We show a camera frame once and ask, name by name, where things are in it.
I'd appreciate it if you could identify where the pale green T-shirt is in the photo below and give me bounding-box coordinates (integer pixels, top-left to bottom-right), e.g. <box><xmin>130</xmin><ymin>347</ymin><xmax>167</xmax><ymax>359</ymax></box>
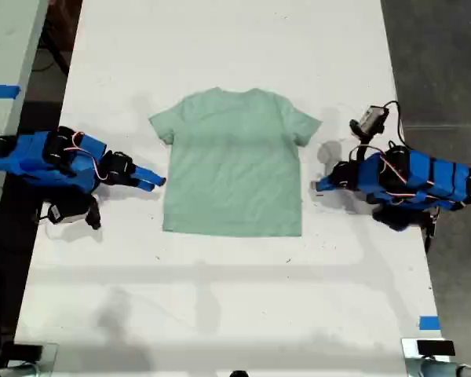
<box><xmin>148</xmin><ymin>86</ymin><xmax>323</xmax><ymax>238</ymax></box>

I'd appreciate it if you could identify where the white side table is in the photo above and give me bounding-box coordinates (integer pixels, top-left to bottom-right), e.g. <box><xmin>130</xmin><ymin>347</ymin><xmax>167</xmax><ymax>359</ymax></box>
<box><xmin>0</xmin><ymin>0</ymin><xmax>50</xmax><ymax>248</ymax></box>

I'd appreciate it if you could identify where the short blue tape strip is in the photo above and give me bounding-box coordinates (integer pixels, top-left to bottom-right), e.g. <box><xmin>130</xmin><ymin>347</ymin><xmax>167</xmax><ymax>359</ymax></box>
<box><xmin>418</xmin><ymin>315</ymin><xmax>442</xmax><ymax>331</ymax></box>

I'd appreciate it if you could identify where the metal table clamp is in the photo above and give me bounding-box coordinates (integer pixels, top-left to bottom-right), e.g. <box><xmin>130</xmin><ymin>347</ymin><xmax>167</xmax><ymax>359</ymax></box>
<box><xmin>400</xmin><ymin>337</ymin><xmax>458</xmax><ymax>377</ymax></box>
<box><xmin>6</xmin><ymin>342</ymin><xmax>59</xmax><ymax>370</ymax></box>

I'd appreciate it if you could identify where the small black box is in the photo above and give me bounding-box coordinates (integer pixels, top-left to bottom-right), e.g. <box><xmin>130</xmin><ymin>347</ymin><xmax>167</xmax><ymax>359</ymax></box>
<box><xmin>13</xmin><ymin>344</ymin><xmax>44</xmax><ymax>361</ymax></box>
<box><xmin>416</xmin><ymin>339</ymin><xmax>455</xmax><ymax>357</ymax></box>

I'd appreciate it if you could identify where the black camera stalk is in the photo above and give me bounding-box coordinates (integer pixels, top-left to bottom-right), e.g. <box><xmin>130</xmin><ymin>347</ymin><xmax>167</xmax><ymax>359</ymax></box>
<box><xmin>349</xmin><ymin>119</ymin><xmax>374</xmax><ymax>162</ymax></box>
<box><xmin>83</xmin><ymin>195</ymin><xmax>103</xmax><ymax>231</ymax></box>

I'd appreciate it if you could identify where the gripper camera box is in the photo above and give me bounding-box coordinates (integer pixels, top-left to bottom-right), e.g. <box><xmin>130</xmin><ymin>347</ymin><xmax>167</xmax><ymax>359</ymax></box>
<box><xmin>359</xmin><ymin>104</ymin><xmax>390</xmax><ymax>134</ymax></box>
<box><xmin>46</xmin><ymin>203</ymin><xmax>84</xmax><ymax>225</ymax></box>

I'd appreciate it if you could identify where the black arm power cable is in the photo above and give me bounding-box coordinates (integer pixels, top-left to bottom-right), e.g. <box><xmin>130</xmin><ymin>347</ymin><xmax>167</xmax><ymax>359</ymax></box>
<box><xmin>422</xmin><ymin>210</ymin><xmax>441</xmax><ymax>253</ymax></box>

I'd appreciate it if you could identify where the thin black floor cable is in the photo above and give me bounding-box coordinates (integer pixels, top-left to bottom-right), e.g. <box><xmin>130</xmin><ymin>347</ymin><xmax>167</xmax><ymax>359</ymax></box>
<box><xmin>31</xmin><ymin>33</ymin><xmax>70</xmax><ymax>74</ymax></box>

